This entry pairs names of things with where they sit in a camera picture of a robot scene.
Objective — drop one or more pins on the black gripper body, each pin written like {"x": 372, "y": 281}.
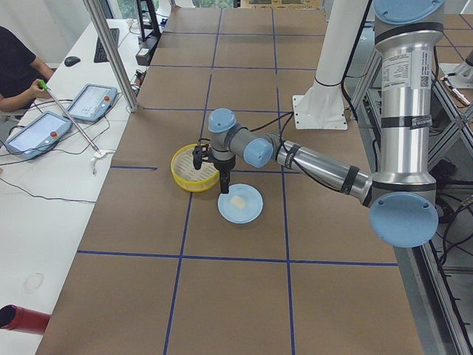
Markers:
{"x": 225, "y": 168}

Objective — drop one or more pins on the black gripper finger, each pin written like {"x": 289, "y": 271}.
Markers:
{"x": 224, "y": 185}

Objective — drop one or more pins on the white steamed bun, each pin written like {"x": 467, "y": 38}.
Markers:
{"x": 238, "y": 202}

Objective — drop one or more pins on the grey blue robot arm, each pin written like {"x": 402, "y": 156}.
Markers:
{"x": 401, "y": 194}

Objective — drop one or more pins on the yellow rimmed steamer basket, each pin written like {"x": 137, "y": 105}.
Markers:
{"x": 187, "y": 177}

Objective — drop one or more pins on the light blue round plate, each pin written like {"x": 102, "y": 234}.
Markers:
{"x": 253, "y": 199}

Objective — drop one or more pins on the black box on desk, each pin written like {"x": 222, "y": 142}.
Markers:
{"x": 146, "y": 50}

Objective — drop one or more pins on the far teach pendant tablet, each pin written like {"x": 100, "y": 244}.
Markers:
{"x": 92, "y": 103}

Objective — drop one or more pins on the teach pendant tablet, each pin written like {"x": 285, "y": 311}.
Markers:
{"x": 38, "y": 137}
{"x": 92, "y": 103}

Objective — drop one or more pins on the black computer mouse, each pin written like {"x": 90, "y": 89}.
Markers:
{"x": 71, "y": 61}

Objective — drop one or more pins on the near teach pendant tablet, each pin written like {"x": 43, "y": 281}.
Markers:
{"x": 38, "y": 137}

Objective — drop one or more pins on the person in black shirt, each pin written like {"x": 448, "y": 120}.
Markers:
{"x": 21, "y": 70}

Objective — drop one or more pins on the red cylinder tube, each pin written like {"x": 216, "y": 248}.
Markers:
{"x": 16, "y": 318}

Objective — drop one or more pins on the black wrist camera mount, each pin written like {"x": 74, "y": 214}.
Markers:
{"x": 202, "y": 153}

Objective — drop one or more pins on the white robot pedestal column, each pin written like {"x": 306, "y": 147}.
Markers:
{"x": 322, "y": 106}

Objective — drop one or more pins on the aluminium frame post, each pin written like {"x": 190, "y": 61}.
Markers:
{"x": 101, "y": 25}

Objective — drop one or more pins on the green handled reacher grabber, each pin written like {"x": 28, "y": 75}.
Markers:
{"x": 99, "y": 153}

